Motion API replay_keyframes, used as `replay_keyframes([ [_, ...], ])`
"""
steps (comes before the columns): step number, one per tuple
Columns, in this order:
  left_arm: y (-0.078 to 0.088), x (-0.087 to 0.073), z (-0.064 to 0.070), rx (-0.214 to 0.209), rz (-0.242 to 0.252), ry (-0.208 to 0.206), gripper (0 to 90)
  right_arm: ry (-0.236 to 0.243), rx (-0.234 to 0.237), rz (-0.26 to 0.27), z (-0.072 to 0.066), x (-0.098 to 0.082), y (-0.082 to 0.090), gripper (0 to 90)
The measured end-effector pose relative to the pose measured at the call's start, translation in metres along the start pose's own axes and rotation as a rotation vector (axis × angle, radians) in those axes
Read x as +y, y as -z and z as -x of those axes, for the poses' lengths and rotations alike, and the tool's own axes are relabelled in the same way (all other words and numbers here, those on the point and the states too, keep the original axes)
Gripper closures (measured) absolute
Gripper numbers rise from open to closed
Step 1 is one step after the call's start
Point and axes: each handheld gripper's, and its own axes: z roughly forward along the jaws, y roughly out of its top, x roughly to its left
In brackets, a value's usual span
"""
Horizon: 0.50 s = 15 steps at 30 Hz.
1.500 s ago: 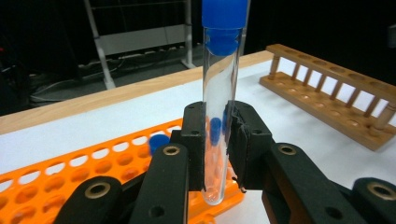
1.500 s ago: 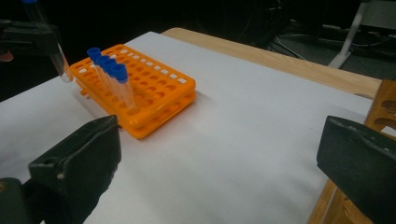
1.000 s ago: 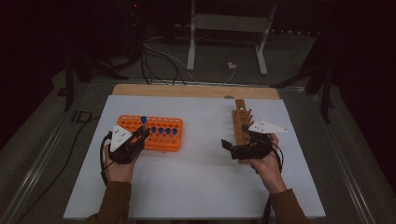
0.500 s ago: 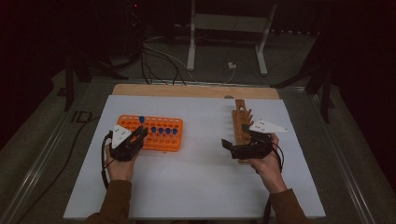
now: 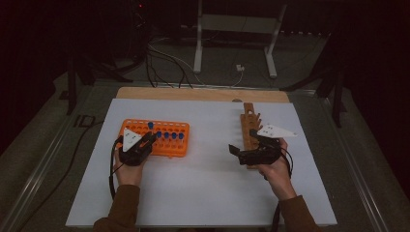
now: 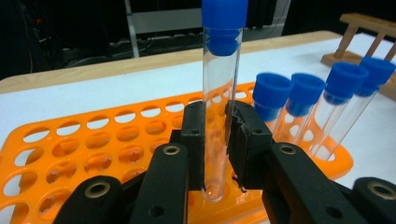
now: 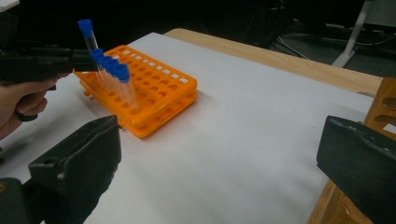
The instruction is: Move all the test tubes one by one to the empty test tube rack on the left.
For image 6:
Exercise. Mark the wooden test tube rack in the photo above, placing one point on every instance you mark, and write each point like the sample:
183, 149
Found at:
364, 23

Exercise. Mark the dark equipment rack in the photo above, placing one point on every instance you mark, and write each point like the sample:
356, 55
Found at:
37, 28

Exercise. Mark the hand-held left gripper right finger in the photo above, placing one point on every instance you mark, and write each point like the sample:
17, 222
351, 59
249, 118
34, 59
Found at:
280, 180

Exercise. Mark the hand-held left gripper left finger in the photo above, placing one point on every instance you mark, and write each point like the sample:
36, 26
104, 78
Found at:
174, 180

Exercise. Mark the white board sheet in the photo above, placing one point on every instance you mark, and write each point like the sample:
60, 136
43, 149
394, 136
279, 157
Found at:
93, 93

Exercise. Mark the blue-capped glass test tube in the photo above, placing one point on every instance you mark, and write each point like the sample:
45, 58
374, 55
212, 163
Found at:
378, 73
306, 91
271, 90
222, 71
345, 79

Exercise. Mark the orange plastic test tube rack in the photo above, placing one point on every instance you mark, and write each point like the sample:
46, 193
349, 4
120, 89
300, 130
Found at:
93, 140

